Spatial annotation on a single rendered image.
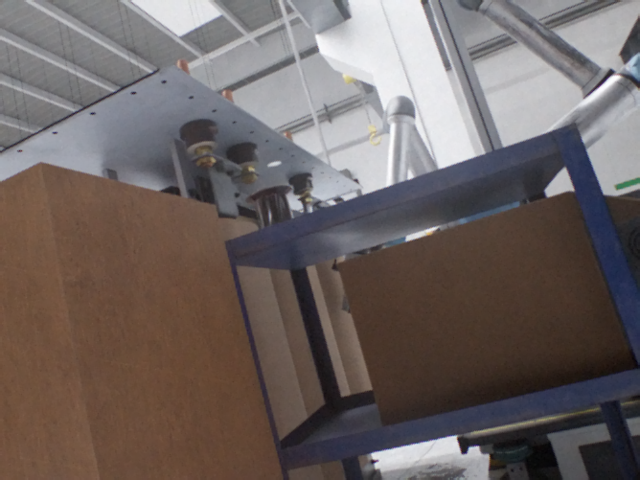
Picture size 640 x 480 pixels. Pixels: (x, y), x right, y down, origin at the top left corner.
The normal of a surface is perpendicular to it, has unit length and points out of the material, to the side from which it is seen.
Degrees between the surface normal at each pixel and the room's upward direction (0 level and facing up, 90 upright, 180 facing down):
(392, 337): 90
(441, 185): 90
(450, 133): 90
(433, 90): 90
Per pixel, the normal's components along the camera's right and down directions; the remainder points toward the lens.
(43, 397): -0.35, -0.08
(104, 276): 0.90, -0.31
